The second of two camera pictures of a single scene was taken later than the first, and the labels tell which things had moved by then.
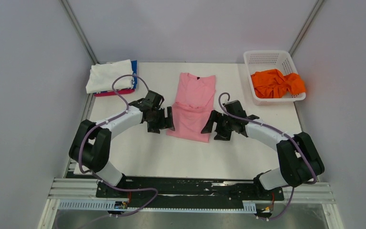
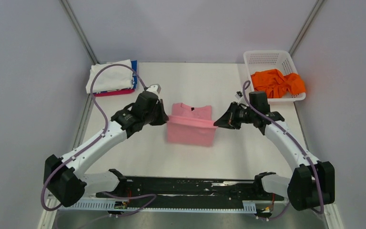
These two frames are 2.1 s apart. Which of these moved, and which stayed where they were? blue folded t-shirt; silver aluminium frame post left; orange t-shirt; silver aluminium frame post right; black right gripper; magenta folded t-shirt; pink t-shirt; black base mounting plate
Moved: pink t-shirt; black right gripper
Stayed: blue folded t-shirt; magenta folded t-shirt; silver aluminium frame post right; silver aluminium frame post left; black base mounting plate; orange t-shirt
